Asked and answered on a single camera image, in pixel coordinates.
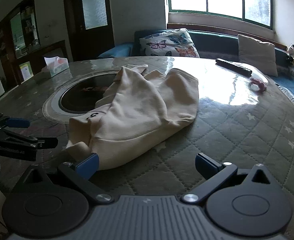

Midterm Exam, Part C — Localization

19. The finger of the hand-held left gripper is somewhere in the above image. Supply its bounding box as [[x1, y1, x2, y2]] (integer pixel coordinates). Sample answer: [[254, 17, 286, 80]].
[[0, 129, 58, 149], [0, 113, 31, 130]]

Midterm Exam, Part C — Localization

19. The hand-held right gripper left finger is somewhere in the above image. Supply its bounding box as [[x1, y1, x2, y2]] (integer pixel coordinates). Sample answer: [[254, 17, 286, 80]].
[[17, 152, 114, 204]]

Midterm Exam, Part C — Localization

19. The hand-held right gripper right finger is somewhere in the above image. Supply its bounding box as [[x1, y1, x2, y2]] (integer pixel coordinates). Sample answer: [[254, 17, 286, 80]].
[[181, 152, 279, 204]]

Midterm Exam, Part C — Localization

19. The cream hoodie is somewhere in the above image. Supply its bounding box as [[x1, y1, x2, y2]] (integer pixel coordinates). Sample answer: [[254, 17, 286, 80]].
[[66, 64, 199, 171]]

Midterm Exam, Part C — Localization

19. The round black induction cooktop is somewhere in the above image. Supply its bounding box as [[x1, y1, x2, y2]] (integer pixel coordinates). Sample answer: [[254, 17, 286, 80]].
[[42, 70, 124, 125]]

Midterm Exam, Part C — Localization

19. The tissue box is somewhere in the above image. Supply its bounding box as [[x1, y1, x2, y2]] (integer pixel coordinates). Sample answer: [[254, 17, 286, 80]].
[[44, 57, 69, 77]]

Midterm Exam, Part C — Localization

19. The dark wooden cabinet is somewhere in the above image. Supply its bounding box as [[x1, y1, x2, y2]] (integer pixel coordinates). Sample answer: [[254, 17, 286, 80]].
[[0, 0, 70, 85]]

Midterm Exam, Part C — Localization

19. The black remote control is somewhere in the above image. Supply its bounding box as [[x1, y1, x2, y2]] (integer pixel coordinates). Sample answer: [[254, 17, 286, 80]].
[[216, 58, 252, 77]]

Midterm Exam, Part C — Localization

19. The blue cushion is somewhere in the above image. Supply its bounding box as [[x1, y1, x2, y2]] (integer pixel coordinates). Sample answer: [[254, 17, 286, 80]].
[[98, 42, 135, 59]]

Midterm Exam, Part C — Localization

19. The dark wooden door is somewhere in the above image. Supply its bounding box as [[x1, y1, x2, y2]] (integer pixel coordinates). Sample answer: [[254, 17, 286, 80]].
[[62, 0, 117, 62]]

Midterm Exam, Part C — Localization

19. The beige pillow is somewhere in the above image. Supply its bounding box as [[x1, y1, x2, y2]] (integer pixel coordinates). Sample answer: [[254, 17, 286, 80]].
[[238, 34, 279, 77]]

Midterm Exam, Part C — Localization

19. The dark teal sofa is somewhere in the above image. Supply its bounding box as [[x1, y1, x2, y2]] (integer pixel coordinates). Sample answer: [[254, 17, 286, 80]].
[[98, 29, 294, 117]]

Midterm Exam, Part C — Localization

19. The butterfly print pillow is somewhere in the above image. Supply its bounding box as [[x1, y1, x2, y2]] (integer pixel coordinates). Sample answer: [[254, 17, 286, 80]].
[[139, 28, 200, 58]]

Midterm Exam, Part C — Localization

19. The black and white plush toy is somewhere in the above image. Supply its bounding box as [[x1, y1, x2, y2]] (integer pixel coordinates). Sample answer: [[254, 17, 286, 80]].
[[286, 44, 294, 62]]

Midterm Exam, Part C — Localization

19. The pink hair tie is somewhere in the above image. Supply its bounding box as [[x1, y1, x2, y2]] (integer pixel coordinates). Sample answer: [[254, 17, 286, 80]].
[[249, 77, 267, 93]]

